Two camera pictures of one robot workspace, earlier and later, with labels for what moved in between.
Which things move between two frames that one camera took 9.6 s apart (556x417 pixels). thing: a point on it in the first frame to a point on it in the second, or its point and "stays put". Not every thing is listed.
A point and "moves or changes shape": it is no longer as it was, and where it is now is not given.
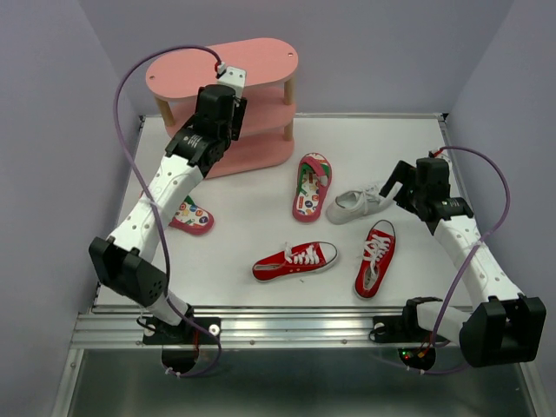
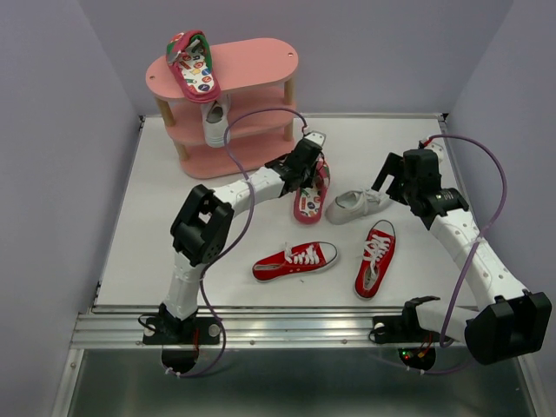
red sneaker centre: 300,259 stays put
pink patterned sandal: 314,176 stays put
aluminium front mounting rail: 121,327 stays put
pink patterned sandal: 192,219 moves or changes shape
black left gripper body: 234,127 to 307,176
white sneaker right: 354,204 stays put
